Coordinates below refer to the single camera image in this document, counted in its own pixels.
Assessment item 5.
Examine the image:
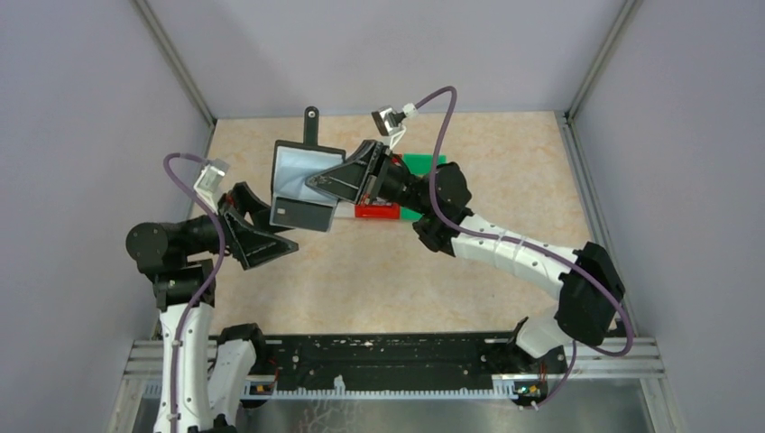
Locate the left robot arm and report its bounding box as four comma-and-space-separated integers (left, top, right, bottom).
125, 182, 299, 432

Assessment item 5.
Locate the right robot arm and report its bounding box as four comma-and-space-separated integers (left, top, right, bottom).
305, 141, 625, 359

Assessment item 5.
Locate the red plastic bin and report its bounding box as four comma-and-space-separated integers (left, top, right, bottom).
354, 204, 401, 220

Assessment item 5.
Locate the green plastic bin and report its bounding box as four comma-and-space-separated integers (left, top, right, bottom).
400, 153, 433, 222

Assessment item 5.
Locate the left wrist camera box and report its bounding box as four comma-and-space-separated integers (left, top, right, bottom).
193, 159, 230, 207

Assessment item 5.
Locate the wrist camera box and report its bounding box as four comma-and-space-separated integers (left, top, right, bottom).
371, 103, 419, 149
193, 159, 230, 207

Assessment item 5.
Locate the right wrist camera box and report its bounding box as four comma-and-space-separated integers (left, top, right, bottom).
371, 103, 419, 149

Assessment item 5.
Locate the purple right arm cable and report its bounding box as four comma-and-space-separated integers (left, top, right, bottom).
412, 86, 636, 358

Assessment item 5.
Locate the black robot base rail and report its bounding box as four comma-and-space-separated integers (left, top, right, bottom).
179, 331, 569, 402

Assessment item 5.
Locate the grey aluminium frame rail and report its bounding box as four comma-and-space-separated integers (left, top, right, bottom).
555, 1, 687, 432

